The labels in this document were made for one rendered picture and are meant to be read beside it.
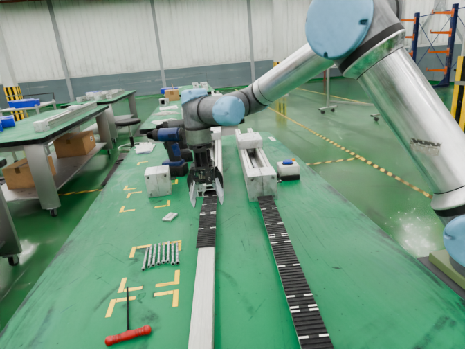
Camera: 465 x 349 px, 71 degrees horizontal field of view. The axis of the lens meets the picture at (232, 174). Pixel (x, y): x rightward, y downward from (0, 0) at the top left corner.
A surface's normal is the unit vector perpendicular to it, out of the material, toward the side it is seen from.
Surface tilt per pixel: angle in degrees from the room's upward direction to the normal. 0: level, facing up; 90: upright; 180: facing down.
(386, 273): 0
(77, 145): 89
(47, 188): 90
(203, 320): 0
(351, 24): 87
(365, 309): 0
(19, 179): 90
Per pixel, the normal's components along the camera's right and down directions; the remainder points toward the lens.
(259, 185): 0.04, 0.33
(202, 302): -0.09, -0.94
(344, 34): -0.72, 0.26
